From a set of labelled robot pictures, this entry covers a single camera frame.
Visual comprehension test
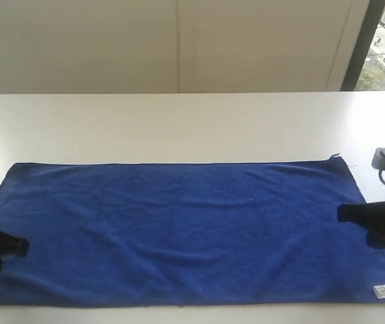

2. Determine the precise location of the blue microfiber towel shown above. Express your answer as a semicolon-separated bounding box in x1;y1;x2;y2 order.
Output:
0;156;385;307

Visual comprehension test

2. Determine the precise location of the dark window frame post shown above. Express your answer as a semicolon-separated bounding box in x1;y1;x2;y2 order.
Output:
340;0;385;92

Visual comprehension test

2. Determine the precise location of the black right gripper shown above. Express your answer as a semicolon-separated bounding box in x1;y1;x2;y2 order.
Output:
337;202;385;249

